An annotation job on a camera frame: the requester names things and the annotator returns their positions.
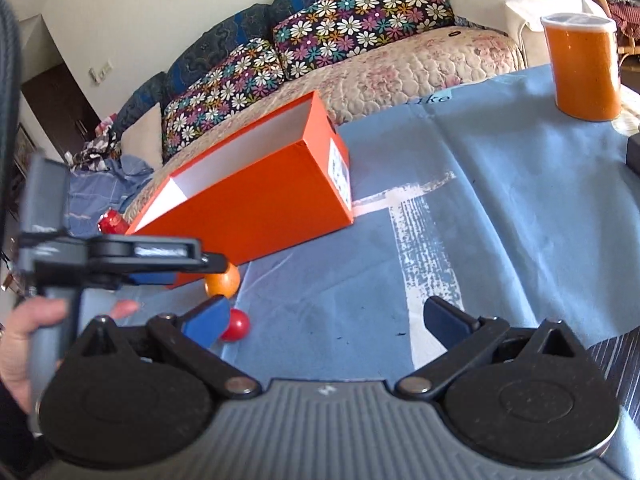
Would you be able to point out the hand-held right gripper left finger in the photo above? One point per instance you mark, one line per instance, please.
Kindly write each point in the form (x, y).
(207, 317)

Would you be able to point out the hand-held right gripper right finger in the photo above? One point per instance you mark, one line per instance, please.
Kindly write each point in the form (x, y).
(445, 322)

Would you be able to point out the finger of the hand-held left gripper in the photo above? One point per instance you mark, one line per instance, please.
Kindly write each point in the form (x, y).
(150, 252)

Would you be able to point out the red cherry tomato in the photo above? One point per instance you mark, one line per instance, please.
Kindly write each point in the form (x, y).
(237, 325)

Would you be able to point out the small orange kumquat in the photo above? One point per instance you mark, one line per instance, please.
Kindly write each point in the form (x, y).
(222, 282)

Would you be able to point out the orange cardboard box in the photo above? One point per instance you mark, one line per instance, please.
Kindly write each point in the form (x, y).
(260, 200)

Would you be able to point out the person's left forearm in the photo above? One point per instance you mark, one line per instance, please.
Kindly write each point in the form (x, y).
(12, 435)

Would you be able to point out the person's left hand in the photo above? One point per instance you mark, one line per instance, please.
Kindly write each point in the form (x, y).
(15, 350)

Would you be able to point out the red soda can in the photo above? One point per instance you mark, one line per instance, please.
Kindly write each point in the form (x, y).
(112, 222)

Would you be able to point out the blue blanket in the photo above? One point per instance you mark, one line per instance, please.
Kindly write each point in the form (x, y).
(100, 190)

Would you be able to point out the small framed picture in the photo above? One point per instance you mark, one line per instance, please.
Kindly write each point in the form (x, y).
(22, 147)

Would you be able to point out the patterned clothes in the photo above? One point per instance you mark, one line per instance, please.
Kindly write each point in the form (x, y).
(97, 152)

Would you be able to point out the dark wooden door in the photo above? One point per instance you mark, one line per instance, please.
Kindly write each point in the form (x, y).
(60, 105)

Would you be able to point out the white pillow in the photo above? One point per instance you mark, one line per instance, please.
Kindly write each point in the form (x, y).
(145, 140)

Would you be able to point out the blue tablecloth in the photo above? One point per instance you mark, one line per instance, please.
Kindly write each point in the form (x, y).
(500, 185)

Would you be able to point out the floral cushion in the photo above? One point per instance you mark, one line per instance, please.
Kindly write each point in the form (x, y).
(360, 15)
(220, 90)

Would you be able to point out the blue patterned sofa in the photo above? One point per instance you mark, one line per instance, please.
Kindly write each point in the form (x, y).
(215, 35)

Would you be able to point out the black box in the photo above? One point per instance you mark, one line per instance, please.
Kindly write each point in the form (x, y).
(634, 152)

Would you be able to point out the orange cup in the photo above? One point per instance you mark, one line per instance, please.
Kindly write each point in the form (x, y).
(582, 70)

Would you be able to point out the white side table cloth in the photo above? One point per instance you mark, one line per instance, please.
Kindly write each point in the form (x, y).
(520, 15)

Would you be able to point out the wall switch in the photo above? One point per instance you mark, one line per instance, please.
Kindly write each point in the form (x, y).
(100, 74)

